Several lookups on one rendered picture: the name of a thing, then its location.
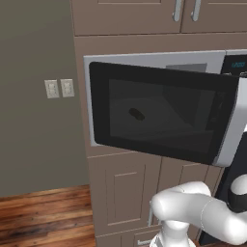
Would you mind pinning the brown cupboard door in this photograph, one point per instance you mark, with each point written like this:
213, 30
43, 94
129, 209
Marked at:
222, 16
128, 16
123, 193
183, 172

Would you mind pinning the white wall socket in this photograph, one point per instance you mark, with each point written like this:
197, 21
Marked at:
51, 89
67, 87

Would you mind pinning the dark food item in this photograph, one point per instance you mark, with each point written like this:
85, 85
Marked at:
136, 114

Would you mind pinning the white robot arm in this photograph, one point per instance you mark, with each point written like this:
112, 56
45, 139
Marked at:
193, 205

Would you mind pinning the black microwave door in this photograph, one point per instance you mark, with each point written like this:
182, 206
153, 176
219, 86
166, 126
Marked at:
167, 112

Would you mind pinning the silver microwave oven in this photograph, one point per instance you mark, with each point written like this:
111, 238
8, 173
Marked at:
154, 59

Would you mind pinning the brown drawer front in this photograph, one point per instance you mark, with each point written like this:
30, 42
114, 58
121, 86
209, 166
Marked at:
128, 239

